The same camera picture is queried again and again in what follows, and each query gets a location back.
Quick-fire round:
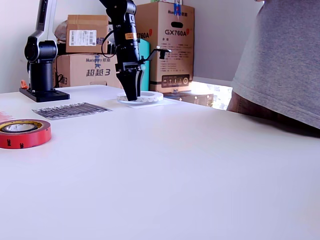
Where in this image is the teal box with white print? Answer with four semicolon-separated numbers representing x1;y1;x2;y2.
138;38;151;94

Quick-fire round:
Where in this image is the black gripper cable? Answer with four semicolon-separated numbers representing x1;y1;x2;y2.
100;28;118;57

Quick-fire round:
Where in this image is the wrist camera board on bracket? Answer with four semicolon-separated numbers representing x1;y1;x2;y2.
139;45;173;66

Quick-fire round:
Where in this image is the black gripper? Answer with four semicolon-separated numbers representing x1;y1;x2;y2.
114;58;147;102

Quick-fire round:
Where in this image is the cardboard box with blue print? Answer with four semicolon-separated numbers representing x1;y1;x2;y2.
55;53;125;90

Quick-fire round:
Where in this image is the gray crumpled bag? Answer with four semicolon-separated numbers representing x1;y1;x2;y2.
54;21;68;38

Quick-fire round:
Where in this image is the black scribbled paper sheet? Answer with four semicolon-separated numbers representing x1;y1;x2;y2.
31;101;113;121

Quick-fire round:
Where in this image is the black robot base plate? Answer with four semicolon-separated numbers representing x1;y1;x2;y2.
19;86;71;103

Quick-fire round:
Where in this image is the white tape roll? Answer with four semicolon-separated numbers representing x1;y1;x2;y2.
116;90;164;104

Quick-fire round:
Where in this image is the cardboard box with shipping label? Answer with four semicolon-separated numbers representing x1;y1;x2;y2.
65;14;110;54

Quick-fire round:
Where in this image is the blank white paper sheet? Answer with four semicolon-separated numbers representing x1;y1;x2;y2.
104;94;179;109

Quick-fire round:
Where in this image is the GX760A cardboard box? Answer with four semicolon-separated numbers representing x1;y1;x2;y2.
135;1;195;95

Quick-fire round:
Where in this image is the red tape roll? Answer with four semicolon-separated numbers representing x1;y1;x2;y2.
0;118;53;150

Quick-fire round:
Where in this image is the person in gray shirt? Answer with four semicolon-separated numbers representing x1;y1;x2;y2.
226;0;320;138

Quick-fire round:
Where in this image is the red scribbled paper sheet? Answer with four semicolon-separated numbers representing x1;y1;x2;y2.
0;111;14;123

